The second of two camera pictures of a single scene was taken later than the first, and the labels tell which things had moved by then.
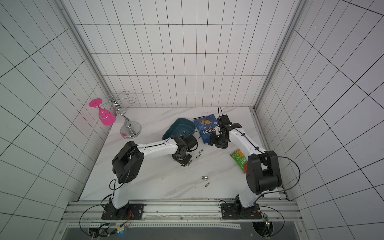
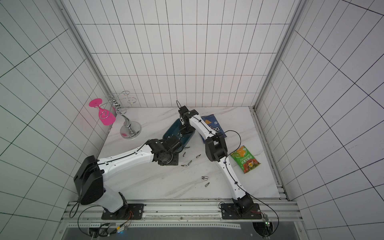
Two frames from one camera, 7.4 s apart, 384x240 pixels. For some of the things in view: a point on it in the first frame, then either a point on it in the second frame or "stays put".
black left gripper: x=185 y=162 → x=174 y=162
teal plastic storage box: x=180 y=126 stays put
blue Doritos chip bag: x=206 y=125 stays put
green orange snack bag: x=238 y=155 stays put
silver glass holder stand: x=108 y=109 stays put
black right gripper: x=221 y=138 → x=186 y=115
